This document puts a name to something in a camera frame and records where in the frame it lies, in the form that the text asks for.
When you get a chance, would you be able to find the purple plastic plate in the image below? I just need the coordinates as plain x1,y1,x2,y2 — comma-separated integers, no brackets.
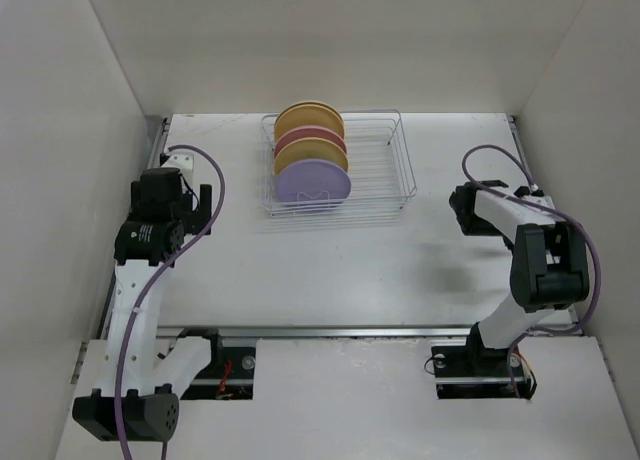
275,159,352,209

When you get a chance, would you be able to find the orange plastic plate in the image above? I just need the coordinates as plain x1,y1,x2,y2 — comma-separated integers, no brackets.
274,137,349,175
274,101,345,141

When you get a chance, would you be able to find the pink plastic plate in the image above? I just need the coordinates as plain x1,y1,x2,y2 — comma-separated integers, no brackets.
274,125,347,156

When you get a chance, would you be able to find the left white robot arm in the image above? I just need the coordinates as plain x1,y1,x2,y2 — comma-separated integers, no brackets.
72,166,224,443

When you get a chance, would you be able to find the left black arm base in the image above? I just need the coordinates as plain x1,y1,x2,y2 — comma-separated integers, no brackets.
177,328,257,401

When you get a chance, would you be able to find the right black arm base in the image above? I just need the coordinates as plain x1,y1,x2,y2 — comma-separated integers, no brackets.
424,345,538,400

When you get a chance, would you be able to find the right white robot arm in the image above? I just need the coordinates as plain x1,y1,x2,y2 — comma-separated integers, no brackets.
449,180,590,374

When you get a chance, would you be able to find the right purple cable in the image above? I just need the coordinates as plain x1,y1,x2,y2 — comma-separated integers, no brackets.
460,144,603,396

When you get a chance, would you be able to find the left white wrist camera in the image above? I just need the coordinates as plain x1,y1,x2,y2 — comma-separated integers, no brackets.
159,151,194,184

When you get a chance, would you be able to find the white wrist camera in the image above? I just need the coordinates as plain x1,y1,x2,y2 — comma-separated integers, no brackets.
513,186,555,210
159,151,194,184

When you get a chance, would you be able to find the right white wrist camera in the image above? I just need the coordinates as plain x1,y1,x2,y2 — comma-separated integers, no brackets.
513,186,555,210

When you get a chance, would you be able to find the white wire dish rack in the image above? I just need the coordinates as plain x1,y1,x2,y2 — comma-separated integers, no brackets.
260,109,417,224

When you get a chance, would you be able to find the metal table edge rail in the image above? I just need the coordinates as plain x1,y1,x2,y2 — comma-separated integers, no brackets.
99,322,586,340

